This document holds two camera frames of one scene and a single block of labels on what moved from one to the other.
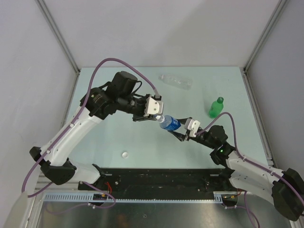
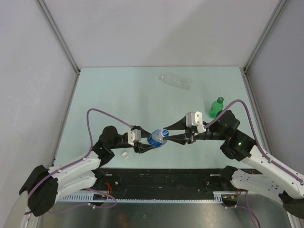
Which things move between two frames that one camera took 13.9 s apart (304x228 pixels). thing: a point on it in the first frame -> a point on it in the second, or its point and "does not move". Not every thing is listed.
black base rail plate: x=160 y=183 does not move
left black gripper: x=140 y=117 -> x=140 y=147
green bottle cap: x=220 y=99 does not move
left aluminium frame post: x=47 y=14 does not move
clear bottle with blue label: x=169 y=122 -> x=155 y=138
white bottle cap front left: x=125 y=155 does not move
